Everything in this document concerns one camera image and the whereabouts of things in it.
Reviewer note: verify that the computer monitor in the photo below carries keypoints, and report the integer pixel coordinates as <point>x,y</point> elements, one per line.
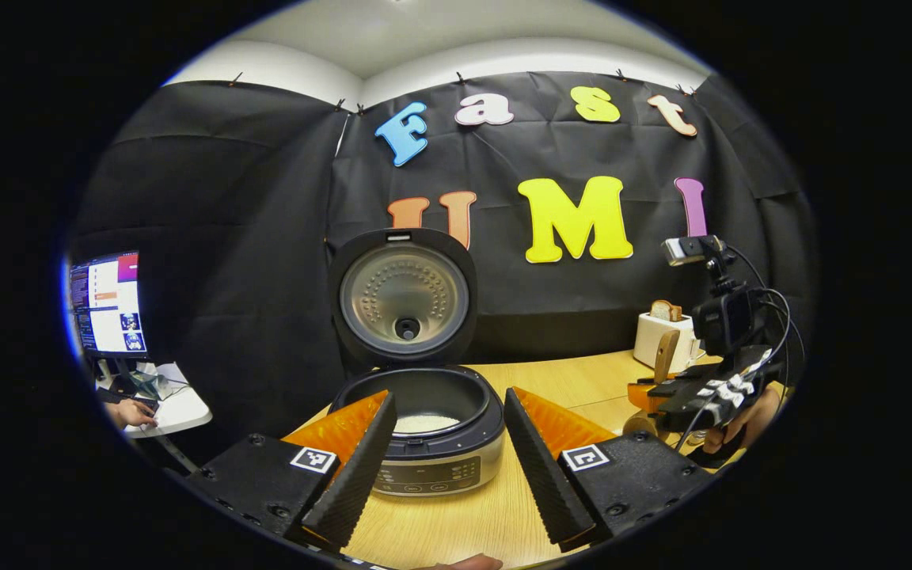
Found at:
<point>108,305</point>

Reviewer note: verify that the white side table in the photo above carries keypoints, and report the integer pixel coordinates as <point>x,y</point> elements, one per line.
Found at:
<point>183,408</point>

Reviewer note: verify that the clear plastic bag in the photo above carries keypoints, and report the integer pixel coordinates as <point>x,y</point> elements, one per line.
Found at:
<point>146,381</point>

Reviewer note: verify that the silver black rice cooker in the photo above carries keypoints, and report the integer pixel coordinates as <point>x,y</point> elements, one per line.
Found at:
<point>440,467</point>

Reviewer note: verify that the brown bread slice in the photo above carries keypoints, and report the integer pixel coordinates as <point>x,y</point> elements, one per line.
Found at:
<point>666,310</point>

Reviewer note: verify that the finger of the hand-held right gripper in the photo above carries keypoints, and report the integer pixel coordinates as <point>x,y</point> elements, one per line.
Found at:
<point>646,394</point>

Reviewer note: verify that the white rice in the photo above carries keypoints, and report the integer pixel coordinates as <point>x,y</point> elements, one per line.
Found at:
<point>424,423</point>

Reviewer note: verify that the wooden spoon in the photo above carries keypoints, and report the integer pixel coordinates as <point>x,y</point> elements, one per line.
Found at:
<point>666,356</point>

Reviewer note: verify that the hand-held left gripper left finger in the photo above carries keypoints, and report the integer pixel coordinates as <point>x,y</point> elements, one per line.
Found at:
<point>361,467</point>

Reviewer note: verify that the white toaster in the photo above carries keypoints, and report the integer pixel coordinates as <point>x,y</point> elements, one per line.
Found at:
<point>654,340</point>

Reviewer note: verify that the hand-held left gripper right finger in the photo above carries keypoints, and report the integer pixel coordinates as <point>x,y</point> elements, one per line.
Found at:
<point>543,475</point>

